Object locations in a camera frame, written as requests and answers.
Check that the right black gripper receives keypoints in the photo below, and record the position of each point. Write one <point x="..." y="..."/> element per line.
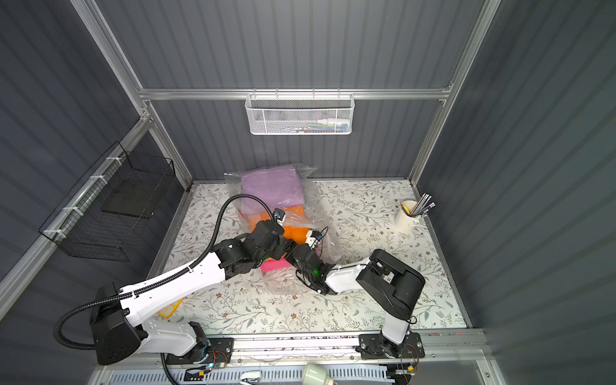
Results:
<point x="298" y="253"/>

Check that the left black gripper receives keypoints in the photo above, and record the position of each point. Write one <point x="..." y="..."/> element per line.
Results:
<point x="277" y="230"/>

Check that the orange trousers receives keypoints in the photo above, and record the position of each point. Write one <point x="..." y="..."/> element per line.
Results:
<point x="296" y="225"/>

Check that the clear plastic vacuum bag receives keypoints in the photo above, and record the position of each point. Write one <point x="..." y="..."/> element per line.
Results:
<point x="284" y="281"/>

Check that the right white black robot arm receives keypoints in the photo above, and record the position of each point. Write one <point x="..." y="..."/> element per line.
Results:
<point x="395" y="286"/>

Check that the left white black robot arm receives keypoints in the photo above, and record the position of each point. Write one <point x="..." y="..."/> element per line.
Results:
<point x="124" y="326"/>

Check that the folded pink cloth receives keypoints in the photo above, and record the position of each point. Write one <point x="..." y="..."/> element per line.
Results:
<point x="271" y="265"/>

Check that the folded purple cloth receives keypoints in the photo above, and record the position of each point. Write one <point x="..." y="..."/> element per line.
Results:
<point x="279" y="187"/>

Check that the floral table mat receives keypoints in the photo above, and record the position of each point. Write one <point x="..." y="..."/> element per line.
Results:
<point x="363" y="214"/>

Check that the white pen cup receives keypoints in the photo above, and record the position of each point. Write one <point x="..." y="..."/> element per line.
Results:
<point x="403" y="221"/>

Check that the pale green lamp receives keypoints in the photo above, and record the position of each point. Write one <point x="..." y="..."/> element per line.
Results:
<point x="314" y="374"/>

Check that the yellow object on mat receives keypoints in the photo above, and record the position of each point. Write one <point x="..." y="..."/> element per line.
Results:
<point x="170" y="310"/>

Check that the bundle of pens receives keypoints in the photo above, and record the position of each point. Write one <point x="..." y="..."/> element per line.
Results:
<point x="423" y="205"/>

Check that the items in white basket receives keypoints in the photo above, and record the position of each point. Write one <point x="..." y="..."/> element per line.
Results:
<point x="317" y="126"/>

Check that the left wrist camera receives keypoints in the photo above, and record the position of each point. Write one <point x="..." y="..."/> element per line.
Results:
<point x="279" y="215"/>

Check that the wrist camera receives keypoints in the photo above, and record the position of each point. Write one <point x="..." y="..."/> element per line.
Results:
<point x="313" y="238"/>
<point x="279" y="215"/>

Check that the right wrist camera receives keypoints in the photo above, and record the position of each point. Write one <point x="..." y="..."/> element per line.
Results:
<point x="313" y="238"/>

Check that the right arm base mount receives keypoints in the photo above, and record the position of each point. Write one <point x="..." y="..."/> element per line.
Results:
<point x="376" y="346"/>

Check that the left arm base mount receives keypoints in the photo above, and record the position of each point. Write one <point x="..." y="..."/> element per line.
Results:
<point x="215" y="351"/>

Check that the white wire mesh basket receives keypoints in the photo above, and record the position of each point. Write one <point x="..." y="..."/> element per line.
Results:
<point x="267" y="115"/>

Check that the black wire mesh basket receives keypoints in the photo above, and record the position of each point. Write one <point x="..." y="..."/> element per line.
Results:
<point x="108" y="216"/>

